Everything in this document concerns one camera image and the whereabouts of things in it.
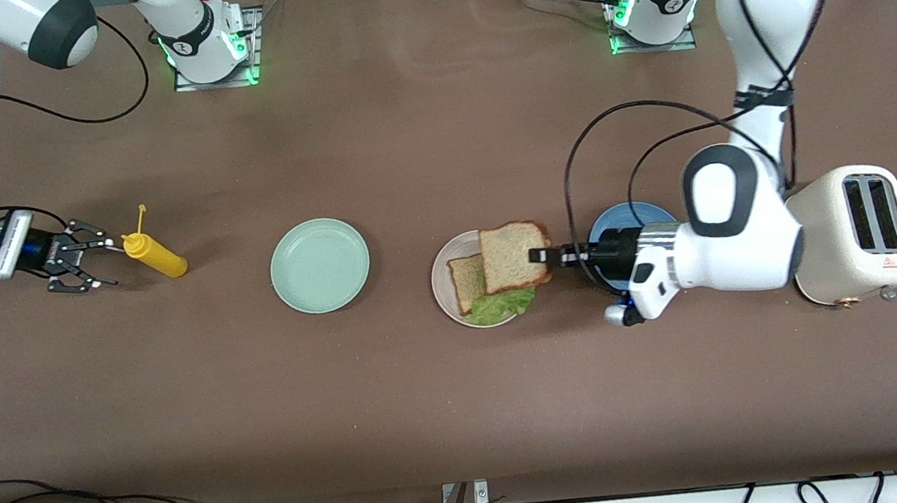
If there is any brown bread slice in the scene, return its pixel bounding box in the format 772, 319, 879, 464
446, 253, 492, 317
477, 217, 558, 297

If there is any yellow mustard squeeze bottle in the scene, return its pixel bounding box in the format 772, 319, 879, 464
117, 200, 190, 283

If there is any green lettuce leaf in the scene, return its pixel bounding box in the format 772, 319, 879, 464
465, 284, 541, 329

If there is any blue round plate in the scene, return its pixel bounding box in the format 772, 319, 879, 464
584, 196, 686, 300

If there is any beige round plate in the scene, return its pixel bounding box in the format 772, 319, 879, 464
426, 224, 540, 334

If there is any green round plate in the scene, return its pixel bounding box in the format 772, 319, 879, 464
264, 213, 376, 319

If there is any white two-slot toaster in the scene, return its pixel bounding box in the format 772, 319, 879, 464
780, 159, 897, 314

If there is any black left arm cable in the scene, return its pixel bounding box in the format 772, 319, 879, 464
543, 0, 872, 304

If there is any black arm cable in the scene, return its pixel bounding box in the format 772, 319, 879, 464
543, 0, 872, 304
0, 12, 167, 263

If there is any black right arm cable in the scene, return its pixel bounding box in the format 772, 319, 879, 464
0, 12, 167, 263

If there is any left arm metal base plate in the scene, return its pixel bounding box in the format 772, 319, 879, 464
601, 0, 699, 59

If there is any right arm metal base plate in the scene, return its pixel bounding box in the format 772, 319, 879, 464
165, 5, 270, 95

